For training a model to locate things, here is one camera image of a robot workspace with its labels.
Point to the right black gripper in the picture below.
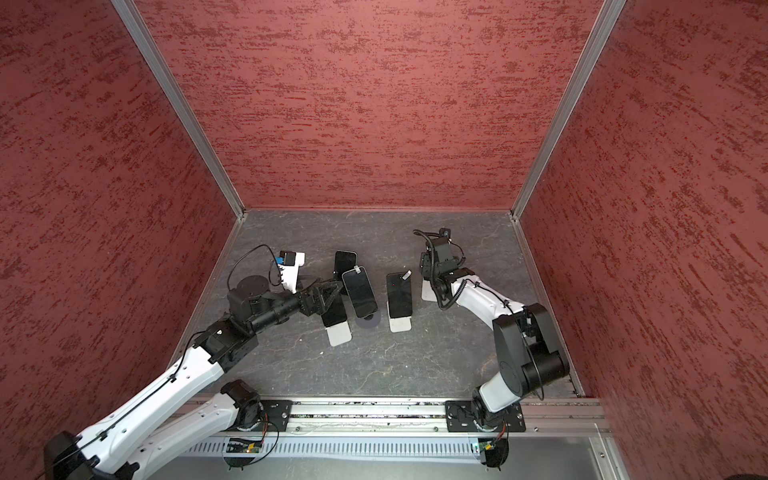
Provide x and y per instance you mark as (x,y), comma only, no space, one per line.
(425,264)

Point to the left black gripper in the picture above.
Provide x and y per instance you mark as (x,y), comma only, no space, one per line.
(319,305)

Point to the white phone stand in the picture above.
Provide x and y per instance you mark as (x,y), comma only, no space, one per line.
(400,323)
(427,292)

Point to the black phone with tag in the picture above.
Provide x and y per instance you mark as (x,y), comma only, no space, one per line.
(399,294)
(359,289)

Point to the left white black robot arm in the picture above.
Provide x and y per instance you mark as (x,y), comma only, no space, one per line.
(139,437)

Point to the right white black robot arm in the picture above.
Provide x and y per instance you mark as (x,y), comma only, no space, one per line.
(529,352)

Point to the front left black phone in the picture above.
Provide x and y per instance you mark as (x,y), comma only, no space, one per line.
(336,313)

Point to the front left white stand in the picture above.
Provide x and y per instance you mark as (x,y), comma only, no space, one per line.
(339,334)

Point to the tilted black phone with tag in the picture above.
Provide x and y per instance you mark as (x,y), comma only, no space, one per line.
(359,289)

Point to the back black phone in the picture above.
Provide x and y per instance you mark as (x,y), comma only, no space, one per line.
(343,261)

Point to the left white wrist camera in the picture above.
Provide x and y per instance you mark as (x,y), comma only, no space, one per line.
(289,263)

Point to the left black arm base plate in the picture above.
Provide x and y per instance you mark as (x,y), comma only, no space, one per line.
(276,415)

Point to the aluminium front rail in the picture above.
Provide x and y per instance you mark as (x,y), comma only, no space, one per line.
(425,417)

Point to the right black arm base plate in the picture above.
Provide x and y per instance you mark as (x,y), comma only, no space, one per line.
(462,416)

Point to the white slotted cable duct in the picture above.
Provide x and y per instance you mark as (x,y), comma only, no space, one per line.
(433,449)

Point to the left circuit board with wires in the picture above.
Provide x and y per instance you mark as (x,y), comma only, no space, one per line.
(242,452)

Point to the circuit board with wires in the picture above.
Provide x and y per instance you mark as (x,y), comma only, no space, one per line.
(242,452)
(494,453)

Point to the right circuit board with wires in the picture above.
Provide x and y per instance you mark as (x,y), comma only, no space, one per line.
(494,453)

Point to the right aluminium corner post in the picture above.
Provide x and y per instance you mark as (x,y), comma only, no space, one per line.
(603,26)

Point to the aluminium corner post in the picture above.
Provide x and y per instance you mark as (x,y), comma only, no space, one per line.
(603,26)
(131,18)

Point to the left aluminium corner post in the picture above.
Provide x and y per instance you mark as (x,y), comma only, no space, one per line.
(131,18)

